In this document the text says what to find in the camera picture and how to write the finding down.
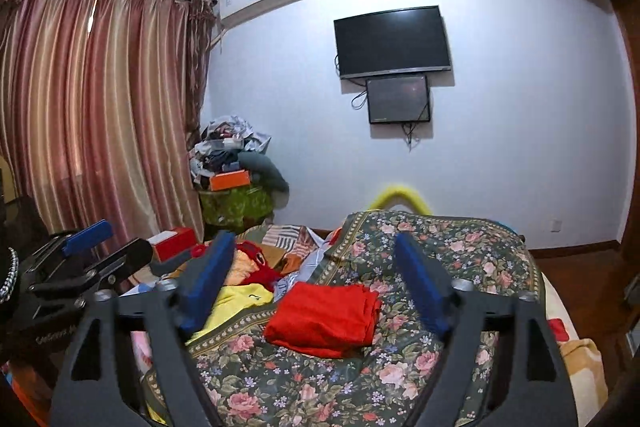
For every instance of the striped pink curtain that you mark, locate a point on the striped pink curtain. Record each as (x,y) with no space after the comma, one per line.
(100,107)

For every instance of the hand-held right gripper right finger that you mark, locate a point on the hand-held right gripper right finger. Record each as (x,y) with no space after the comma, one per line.
(420,282)

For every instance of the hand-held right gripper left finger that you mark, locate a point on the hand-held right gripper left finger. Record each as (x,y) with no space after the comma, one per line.
(210,277)

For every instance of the patchwork patterned cloth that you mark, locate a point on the patchwork patterned cloth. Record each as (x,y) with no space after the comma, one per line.
(290,242)

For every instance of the pile of mixed clothes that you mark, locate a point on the pile of mixed clothes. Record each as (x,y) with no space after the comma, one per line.
(235,142)

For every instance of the cream blanket with red print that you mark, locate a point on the cream blanket with red print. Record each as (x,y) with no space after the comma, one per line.
(580,372)

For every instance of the orange box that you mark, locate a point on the orange box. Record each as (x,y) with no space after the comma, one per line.
(229,180)

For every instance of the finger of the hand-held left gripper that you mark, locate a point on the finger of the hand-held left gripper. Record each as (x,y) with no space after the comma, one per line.
(87,236)
(127,254)

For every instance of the green patterned cloth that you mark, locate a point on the green patterned cloth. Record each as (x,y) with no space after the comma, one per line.
(235,207)

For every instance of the red box with white lid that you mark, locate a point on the red box with white lid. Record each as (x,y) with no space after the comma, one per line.
(172,244)

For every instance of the floral blanket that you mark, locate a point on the floral blanket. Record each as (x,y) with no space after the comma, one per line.
(300,387)

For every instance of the yellow garment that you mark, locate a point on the yellow garment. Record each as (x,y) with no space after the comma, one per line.
(240,299)

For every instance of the yellow hoop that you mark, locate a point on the yellow hoop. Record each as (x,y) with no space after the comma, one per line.
(400,194)

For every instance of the red garment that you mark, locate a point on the red garment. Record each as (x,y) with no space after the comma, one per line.
(325,317)

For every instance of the black wall television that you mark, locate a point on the black wall television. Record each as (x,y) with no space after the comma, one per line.
(392,39)

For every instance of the small black monitor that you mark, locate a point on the small black monitor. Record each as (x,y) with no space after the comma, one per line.
(398,99)

